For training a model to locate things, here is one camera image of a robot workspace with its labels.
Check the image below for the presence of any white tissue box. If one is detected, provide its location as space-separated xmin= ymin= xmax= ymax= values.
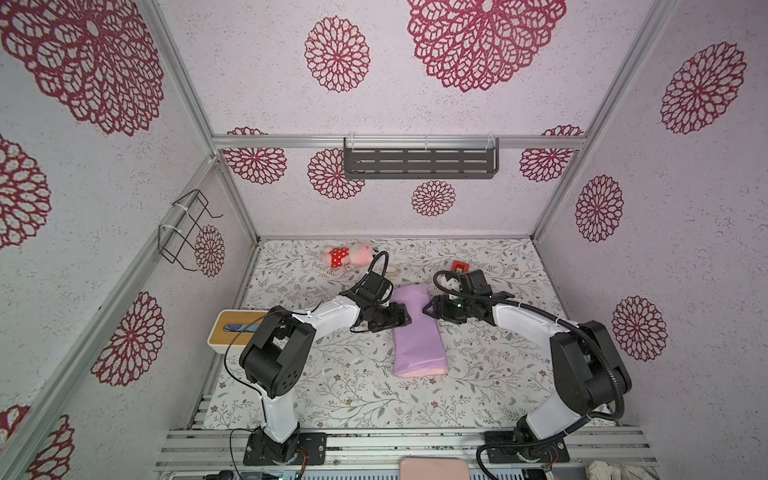
xmin=207 ymin=309 xmax=267 ymax=354

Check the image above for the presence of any clear tape roll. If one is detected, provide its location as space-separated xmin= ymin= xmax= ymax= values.
xmin=386 ymin=265 xmax=402 ymax=279

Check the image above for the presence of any grey wall shelf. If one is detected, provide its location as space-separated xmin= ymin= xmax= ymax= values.
xmin=342 ymin=137 xmax=499 ymax=180

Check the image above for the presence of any white cloth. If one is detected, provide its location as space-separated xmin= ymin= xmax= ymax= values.
xmin=586 ymin=461 xmax=659 ymax=480

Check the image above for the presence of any pink plush toy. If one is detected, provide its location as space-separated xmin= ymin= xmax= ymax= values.
xmin=322 ymin=242 xmax=377 ymax=269

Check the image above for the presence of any black wire wall rack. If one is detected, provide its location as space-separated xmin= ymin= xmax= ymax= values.
xmin=156 ymin=189 xmax=223 ymax=272

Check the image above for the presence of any pink wrapping paper sheet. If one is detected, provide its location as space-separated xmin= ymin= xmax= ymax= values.
xmin=392 ymin=284 xmax=449 ymax=378

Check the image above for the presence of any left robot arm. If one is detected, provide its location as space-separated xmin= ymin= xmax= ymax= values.
xmin=230 ymin=272 xmax=411 ymax=447

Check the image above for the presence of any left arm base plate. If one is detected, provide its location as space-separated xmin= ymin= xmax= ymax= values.
xmin=243 ymin=429 xmax=328 ymax=467

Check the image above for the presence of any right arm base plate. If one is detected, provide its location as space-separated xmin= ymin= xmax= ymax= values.
xmin=483 ymin=431 xmax=571 ymax=464

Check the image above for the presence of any red tape dispenser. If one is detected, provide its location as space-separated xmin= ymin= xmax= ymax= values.
xmin=451 ymin=260 xmax=470 ymax=274

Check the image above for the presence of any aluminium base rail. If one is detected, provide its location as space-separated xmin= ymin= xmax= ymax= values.
xmin=153 ymin=426 xmax=659 ymax=472

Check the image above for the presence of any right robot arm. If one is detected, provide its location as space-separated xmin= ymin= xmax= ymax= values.
xmin=423 ymin=270 xmax=632 ymax=478

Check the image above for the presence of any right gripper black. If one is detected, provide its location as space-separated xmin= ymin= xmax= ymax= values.
xmin=421 ymin=295 xmax=474 ymax=322

